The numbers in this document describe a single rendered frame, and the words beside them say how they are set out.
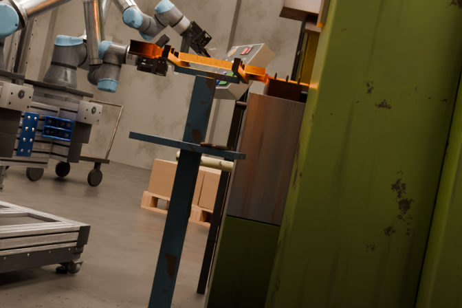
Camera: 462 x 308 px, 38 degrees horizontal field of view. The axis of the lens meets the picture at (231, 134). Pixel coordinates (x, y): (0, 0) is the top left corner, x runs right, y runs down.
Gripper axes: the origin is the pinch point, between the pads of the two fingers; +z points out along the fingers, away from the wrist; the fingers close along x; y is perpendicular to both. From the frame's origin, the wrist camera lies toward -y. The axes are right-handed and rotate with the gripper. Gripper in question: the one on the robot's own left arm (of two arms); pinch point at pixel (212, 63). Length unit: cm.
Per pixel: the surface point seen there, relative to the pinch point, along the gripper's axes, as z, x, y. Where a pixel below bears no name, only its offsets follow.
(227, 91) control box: 12.7, -4.1, -5.5
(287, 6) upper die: -8, -54, 20
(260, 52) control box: 12.0, -7.1, 18.0
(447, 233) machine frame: 53, -125, -24
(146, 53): -41, -73, -36
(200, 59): -29, -83, -28
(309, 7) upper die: -3, -58, 25
